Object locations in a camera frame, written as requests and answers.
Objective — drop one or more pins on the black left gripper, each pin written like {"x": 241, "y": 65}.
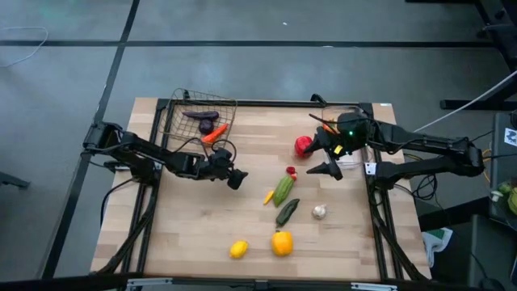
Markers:
{"x": 214, "y": 169}

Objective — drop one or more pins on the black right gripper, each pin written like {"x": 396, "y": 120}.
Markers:
{"x": 349, "y": 129}

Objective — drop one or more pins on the orange tomato green stem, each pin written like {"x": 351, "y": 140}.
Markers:
{"x": 330, "y": 128}

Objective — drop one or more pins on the orange carrot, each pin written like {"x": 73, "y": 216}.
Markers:
{"x": 215, "y": 134}

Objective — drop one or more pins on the small yellow chili pepper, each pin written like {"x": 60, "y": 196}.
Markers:
{"x": 268, "y": 197}

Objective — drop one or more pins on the small round purple vegetable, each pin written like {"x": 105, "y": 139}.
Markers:
{"x": 206, "y": 126}

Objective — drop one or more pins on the light green squash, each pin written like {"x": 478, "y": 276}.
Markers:
{"x": 283, "y": 191}

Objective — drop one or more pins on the long purple eggplant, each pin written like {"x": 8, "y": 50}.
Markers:
{"x": 200, "y": 115}

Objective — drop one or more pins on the dark green cucumber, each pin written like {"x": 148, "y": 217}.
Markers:
{"x": 287, "y": 212}

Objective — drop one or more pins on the yellow lemon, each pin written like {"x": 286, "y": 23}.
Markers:
{"x": 238, "y": 249}

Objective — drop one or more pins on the yellow bell pepper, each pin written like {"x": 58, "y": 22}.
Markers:
{"x": 282, "y": 243}

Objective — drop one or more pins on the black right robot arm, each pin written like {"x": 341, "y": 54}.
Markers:
{"x": 424, "y": 141}

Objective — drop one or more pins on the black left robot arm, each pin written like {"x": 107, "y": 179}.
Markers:
{"x": 161, "y": 155}

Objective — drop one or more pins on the red bell pepper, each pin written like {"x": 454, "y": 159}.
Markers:
{"x": 301, "y": 146}

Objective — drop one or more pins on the clear plastic bin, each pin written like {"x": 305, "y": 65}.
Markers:
{"x": 354, "y": 163}

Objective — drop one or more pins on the white mounting plate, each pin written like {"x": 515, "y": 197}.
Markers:
{"x": 371, "y": 168}
{"x": 158, "y": 165}

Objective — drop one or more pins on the white garlic bulb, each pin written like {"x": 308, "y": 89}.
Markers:
{"x": 319, "y": 212}

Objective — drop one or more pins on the white green bag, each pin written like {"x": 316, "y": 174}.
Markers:
{"x": 436, "y": 240}

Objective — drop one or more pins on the white toy mushroom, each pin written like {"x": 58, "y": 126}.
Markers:
{"x": 494, "y": 196}

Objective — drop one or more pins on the black equipment cart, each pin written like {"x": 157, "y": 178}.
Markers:
{"x": 501, "y": 161}

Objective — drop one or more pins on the green toy vegetable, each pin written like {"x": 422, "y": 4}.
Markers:
{"x": 505, "y": 188}
{"x": 514, "y": 201}

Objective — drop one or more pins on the white printed label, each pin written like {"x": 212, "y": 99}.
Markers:
{"x": 510, "y": 136}

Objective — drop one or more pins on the black horizontal bar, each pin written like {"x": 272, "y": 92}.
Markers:
{"x": 60, "y": 283}

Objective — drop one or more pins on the black metal stand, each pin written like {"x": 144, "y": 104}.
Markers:
{"x": 501, "y": 32}

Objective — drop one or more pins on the black frame clamp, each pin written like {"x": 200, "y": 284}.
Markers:
{"x": 185, "y": 95}
{"x": 319, "y": 99}

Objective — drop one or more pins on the black metal table frame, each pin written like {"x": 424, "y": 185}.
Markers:
{"x": 262, "y": 102}

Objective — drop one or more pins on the silver metal bracket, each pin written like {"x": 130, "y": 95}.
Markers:
{"x": 149, "y": 281}
{"x": 373, "y": 286}

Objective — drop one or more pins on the black floor bracket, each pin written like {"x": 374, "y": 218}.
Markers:
{"x": 14, "y": 180}

